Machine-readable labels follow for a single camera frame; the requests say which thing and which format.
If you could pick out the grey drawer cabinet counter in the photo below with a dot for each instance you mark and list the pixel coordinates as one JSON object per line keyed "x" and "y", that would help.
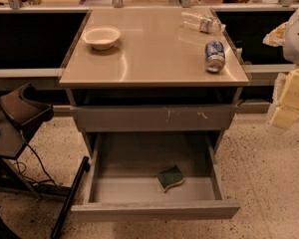
{"x": 154, "y": 63}

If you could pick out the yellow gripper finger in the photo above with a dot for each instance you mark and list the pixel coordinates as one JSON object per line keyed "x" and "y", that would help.
{"x": 289, "y": 99}
{"x": 283, "y": 119}

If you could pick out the grey open middle drawer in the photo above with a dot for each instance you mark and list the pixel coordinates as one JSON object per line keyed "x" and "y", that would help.
{"x": 122, "y": 186}

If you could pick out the clear plastic water bottle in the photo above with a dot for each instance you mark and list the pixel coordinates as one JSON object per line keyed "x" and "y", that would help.
{"x": 201, "y": 23}

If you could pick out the blue soda can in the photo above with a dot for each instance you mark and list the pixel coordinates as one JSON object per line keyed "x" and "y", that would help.
{"x": 214, "y": 56}

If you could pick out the green yellow sponge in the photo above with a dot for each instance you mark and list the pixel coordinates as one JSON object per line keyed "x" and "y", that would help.
{"x": 170, "y": 178}

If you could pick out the black metal bar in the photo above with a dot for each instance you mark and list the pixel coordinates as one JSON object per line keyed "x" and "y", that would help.
{"x": 84, "y": 167}

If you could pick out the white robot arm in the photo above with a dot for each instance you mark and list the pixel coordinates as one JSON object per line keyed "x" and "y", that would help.
{"x": 286, "y": 36}

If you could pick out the white bowl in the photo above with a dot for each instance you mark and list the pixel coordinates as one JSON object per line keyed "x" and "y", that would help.
{"x": 101, "y": 38}

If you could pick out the grey closed top drawer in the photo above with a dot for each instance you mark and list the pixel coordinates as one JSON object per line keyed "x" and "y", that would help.
{"x": 153, "y": 118}

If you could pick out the black tray stand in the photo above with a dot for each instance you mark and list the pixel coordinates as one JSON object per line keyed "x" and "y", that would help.
{"x": 20, "y": 118}

